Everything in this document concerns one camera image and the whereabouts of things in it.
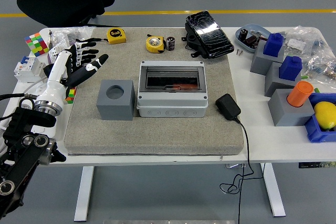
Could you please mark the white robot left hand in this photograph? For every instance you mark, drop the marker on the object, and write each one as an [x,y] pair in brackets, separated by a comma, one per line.
[56,74]

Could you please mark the smoky transparent box lid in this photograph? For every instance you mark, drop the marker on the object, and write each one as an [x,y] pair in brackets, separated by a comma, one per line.
[170,77]

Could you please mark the grey plastic junction box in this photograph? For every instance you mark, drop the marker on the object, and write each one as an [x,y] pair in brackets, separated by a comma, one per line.
[172,106]

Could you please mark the orange cylinder battery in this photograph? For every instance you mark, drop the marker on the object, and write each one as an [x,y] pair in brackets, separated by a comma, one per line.
[299,94]
[187,86]

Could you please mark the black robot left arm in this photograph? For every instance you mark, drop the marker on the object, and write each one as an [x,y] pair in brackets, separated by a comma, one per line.
[26,150]

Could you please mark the black cloth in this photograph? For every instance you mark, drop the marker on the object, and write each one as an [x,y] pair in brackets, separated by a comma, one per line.
[47,70]

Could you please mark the white packet with purple print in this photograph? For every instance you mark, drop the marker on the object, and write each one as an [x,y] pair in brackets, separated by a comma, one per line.
[56,48]

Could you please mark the small colourful puzzle cube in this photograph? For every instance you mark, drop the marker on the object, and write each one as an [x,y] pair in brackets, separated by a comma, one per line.
[70,96]

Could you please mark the white circuit breaker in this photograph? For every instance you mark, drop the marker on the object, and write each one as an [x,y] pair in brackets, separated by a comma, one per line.
[27,70]

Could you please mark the large colourful puzzle cube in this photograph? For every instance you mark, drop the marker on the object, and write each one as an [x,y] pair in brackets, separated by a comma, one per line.
[36,44]

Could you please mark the clear plastic bag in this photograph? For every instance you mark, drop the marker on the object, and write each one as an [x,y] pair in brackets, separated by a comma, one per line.
[76,33]

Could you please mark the white power strip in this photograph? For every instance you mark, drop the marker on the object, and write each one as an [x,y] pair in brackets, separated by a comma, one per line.
[42,130]

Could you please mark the grey block with round hole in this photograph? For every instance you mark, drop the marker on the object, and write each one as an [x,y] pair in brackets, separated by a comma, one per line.
[115,108]

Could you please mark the yellow square tape measure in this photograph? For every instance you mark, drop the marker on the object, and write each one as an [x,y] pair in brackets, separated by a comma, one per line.
[116,36]

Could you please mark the black office chair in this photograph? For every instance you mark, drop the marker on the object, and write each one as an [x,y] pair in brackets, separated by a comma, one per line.
[60,1]

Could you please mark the yellow round tape measure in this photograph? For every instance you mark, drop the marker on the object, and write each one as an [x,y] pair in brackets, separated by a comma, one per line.
[155,43]

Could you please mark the grey-brown mat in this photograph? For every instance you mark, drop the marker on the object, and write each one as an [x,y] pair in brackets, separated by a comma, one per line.
[162,137]

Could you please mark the black device under case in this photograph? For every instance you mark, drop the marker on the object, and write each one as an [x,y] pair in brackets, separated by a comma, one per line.
[191,40]

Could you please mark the glossy black flat case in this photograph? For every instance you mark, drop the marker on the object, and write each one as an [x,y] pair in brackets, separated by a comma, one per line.
[210,35]

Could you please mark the black power adapter plug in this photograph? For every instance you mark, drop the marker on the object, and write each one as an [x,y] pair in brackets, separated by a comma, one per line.
[228,106]

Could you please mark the light blue dish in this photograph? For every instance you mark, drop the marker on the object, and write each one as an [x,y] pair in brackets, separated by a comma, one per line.
[242,44]

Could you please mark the black capacitor in dish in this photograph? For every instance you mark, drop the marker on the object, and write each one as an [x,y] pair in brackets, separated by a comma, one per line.
[242,34]

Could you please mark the brown electronic parts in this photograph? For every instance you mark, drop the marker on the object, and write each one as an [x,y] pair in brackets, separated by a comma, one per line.
[253,40]

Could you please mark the grey block holder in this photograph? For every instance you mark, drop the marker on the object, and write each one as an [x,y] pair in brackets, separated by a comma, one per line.
[286,115]
[273,85]
[258,62]

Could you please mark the blue plastic block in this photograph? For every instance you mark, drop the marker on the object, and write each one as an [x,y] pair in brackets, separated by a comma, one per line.
[290,68]
[273,45]

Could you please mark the white table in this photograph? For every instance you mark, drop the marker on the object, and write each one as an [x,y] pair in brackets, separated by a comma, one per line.
[267,142]

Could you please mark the clear bag of components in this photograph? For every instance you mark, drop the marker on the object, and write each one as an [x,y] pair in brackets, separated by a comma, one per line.
[302,43]
[323,69]

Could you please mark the blue plastic bin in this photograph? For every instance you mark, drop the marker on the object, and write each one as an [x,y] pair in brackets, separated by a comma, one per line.
[319,134]

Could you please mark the yellow lemon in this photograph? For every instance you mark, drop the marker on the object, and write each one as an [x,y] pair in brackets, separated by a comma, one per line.
[325,115]

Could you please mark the table control panel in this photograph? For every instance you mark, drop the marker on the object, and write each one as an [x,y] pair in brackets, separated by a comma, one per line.
[315,165]

